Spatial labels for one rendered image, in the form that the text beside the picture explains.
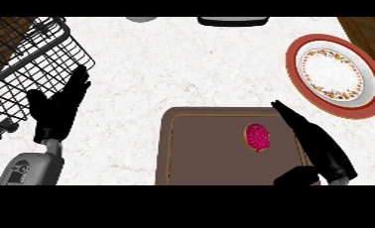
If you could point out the brown tray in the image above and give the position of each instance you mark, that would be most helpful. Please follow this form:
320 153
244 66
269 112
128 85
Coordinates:
221 149

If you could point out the red rimmed floral plate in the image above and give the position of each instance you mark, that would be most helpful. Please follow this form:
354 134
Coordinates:
334 75

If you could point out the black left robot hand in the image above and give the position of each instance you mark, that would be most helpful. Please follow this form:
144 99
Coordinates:
58 109

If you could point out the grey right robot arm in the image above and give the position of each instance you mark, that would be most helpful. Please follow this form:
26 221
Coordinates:
340 181

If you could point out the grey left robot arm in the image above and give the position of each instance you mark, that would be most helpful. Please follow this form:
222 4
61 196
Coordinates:
30 169

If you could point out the brown wooden cabinet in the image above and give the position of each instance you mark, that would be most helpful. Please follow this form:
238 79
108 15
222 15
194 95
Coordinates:
361 32

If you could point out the black and grey appliance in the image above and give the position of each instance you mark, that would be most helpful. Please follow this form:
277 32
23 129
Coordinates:
234 21

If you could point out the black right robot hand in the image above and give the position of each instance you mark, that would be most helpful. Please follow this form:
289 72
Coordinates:
318 142

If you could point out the grey round object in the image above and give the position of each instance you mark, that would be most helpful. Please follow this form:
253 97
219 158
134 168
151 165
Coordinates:
142 19

